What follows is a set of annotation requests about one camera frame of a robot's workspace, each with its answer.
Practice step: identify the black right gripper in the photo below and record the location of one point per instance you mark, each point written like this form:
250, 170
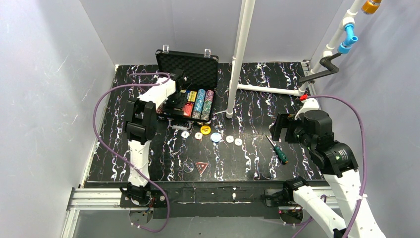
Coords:
282, 128

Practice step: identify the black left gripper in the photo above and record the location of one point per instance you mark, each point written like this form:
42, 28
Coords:
177, 99

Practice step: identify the red playing card deck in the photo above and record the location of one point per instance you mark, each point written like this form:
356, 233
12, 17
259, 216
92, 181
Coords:
188, 109

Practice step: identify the yellow big blind button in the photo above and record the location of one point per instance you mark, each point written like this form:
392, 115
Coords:
205, 129

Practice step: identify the blue small blind button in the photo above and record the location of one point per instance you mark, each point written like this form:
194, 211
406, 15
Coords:
216, 137

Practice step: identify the triangular all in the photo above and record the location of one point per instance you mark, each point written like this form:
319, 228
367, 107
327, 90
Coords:
201, 166

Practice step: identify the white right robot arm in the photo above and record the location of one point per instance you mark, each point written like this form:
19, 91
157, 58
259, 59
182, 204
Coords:
312, 128

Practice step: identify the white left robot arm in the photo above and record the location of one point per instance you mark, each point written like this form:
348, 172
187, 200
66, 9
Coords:
141, 126

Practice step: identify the black poker set case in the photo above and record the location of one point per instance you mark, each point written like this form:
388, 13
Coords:
201, 68

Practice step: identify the blue yellow card deck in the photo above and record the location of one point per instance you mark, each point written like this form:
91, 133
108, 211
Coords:
191, 96

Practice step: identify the red poker chip stack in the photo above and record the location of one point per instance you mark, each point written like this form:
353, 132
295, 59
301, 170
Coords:
160, 110

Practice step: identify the light blue poker chip stack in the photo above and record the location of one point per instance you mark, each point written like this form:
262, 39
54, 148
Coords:
200, 98

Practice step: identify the white-grey poker chip stack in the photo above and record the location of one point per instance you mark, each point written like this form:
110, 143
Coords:
196, 115
205, 117

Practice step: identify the green poker chip stack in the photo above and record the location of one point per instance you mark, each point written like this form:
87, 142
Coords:
206, 108

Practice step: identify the purple poker chip stack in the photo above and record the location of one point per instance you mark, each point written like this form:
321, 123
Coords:
209, 96

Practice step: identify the white one poker chip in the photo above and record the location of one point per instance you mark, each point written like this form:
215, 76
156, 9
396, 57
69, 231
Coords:
238, 141
229, 139

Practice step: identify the clear dealer button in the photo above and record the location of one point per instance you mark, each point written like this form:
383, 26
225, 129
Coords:
188, 167

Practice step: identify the blue pipe fitting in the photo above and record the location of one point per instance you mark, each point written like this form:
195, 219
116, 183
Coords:
349, 40

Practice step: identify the orange pipe fitting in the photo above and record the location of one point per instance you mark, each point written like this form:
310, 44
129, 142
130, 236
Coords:
370, 6

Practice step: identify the green handle screwdriver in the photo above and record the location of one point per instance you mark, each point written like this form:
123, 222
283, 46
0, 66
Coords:
281, 155

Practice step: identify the white PVC pipe frame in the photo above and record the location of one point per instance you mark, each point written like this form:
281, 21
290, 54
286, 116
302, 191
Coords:
287, 30

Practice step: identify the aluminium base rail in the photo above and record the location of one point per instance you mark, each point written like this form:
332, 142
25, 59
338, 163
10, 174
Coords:
184, 199

